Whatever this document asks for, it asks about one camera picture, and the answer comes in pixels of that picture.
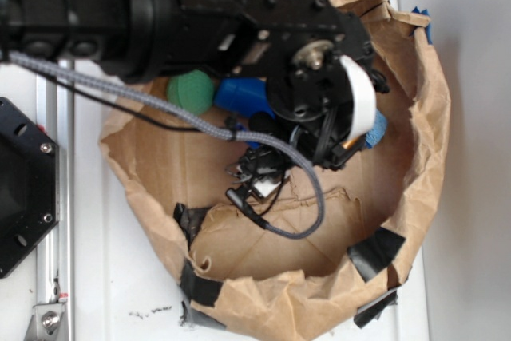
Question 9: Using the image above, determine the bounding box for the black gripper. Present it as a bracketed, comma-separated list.
[175, 0, 387, 170]

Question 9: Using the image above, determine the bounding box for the brown paper bag bin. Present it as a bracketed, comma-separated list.
[100, 0, 451, 340]

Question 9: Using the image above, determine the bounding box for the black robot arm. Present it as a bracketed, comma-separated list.
[1, 0, 388, 169]

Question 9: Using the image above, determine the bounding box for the blue plastic bottle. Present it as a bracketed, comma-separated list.
[212, 77, 276, 149]

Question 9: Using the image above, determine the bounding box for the green foam ball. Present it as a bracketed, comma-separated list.
[166, 70, 215, 115]

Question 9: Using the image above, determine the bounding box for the aluminium extrusion rail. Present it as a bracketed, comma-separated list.
[24, 74, 75, 340]

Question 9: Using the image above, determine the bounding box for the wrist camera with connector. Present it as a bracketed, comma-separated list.
[226, 145, 292, 230]

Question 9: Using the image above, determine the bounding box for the blue sponge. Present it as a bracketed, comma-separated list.
[365, 109, 388, 149]

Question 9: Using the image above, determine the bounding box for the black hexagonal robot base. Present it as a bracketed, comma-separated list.
[1, 97, 58, 279]

